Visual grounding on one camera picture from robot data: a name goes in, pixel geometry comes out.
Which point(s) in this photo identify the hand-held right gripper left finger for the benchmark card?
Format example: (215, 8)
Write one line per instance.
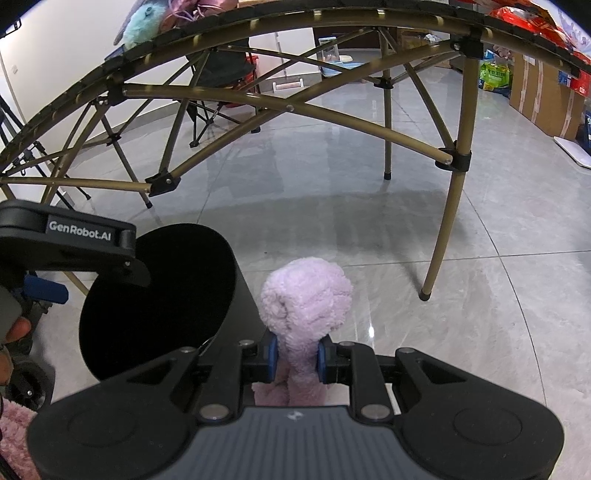
(272, 359)

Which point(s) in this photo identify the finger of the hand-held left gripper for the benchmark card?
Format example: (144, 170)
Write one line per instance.
(44, 289)
(129, 271)

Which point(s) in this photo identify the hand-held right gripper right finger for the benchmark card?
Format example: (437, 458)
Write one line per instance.
(323, 364)

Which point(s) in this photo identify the black trash bin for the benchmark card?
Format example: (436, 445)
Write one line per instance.
(152, 300)

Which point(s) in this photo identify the purple fluffy cloth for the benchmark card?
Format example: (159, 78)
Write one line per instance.
(304, 295)

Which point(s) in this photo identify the light blue fluffy cloth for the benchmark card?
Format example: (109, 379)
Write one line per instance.
(143, 21)

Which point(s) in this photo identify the purple satin cloth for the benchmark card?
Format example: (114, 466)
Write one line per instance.
(184, 9)

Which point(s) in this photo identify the person's left hand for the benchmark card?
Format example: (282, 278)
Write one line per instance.
(18, 328)

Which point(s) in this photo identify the black rubber wheel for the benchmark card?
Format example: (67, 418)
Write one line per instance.
(30, 383)

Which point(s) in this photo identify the person's pink fluffy clothing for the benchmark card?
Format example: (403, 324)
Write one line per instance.
(16, 438)

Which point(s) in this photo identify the black folding chair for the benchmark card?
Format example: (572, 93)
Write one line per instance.
(226, 69)

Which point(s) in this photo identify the small white floor rack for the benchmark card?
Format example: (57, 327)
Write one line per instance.
(288, 85)

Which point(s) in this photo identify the white blue pet feeder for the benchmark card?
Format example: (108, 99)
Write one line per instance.
(332, 69)

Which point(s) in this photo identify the tan folding table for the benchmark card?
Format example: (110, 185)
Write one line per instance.
(465, 115)

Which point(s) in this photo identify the white flat board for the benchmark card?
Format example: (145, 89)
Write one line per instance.
(575, 152)

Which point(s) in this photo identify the green plastic bag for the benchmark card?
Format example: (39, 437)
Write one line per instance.
(495, 76)

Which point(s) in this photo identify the large taped cardboard box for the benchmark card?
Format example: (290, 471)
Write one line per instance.
(540, 97)

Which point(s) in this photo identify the blue bottle pack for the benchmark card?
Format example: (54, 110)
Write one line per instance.
(587, 129)

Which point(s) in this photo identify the red snack packets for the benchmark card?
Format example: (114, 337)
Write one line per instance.
(521, 23)

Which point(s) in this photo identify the black camera tripod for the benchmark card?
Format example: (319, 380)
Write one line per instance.
(86, 194)

